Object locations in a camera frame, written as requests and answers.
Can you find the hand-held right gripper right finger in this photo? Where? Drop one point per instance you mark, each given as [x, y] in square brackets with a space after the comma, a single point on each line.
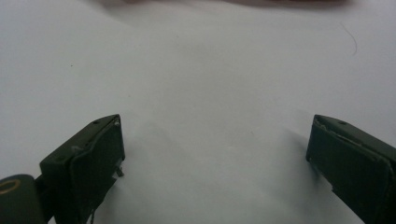
[355, 168]

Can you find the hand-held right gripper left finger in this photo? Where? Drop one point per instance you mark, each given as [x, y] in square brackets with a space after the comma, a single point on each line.
[84, 161]

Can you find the dark thread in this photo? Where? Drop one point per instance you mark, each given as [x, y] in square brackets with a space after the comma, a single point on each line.
[352, 36]

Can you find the white table mat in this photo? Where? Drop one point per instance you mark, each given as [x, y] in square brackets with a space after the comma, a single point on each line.
[202, 77]

